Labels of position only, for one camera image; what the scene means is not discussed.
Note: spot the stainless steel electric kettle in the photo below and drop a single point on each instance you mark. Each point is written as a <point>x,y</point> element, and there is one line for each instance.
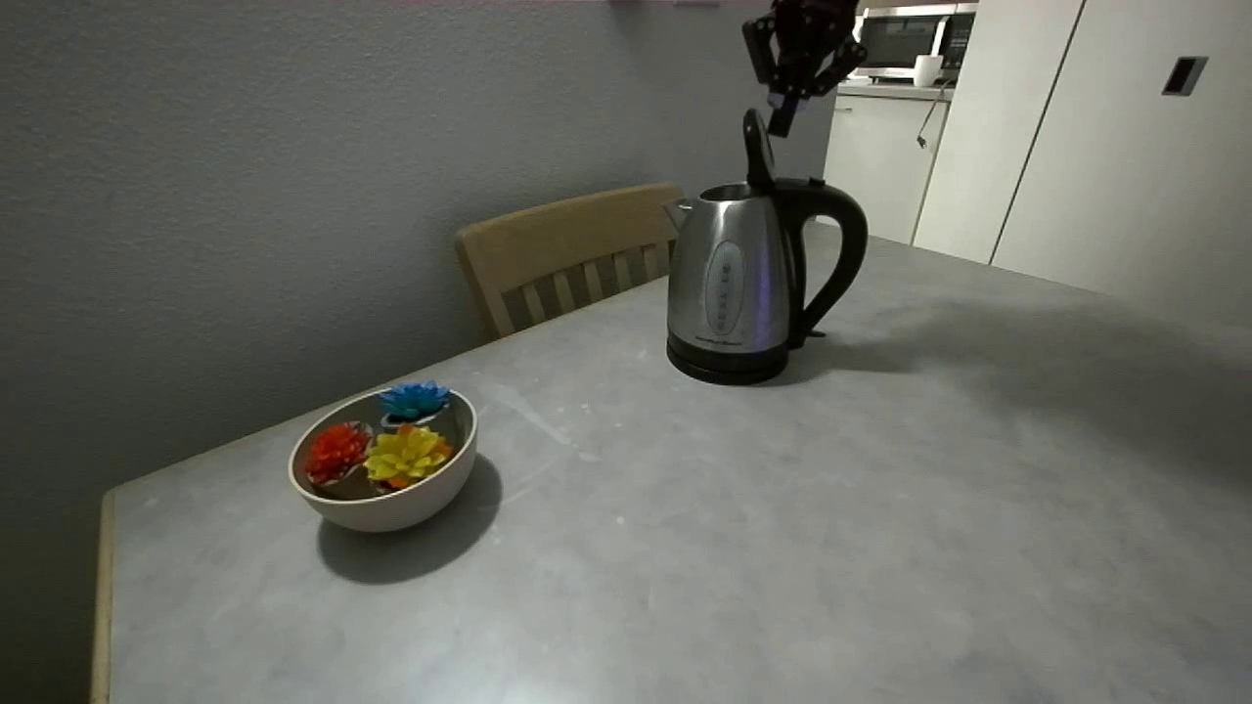
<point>736,279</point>

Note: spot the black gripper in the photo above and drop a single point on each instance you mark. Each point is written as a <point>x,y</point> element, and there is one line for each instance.
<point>814,51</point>

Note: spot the white cup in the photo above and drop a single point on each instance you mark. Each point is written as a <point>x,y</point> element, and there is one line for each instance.
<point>923,67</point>

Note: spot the wooden chair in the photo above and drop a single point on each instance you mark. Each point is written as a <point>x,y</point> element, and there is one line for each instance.
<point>559,256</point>

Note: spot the yellow toy flower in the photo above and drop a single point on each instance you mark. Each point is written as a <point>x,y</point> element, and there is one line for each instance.
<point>404,455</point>

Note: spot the white kitchen cabinet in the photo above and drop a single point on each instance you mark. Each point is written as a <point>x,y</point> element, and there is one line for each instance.
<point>883,149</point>

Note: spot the blue toy flower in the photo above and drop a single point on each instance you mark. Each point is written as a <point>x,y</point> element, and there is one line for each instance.
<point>411,399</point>

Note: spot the microwave oven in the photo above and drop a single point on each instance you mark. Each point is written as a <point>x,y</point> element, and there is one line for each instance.
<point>899,37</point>

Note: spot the black wall switch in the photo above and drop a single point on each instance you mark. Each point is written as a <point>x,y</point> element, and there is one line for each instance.
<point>1188,73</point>

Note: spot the white ceramic bowl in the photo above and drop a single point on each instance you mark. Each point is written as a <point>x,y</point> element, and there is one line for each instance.
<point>364,505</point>

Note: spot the black kettle lid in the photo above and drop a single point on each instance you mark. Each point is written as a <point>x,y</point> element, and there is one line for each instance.
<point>758,154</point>

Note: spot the red toy flower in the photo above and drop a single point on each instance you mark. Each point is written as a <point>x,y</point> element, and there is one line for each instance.
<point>333,453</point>

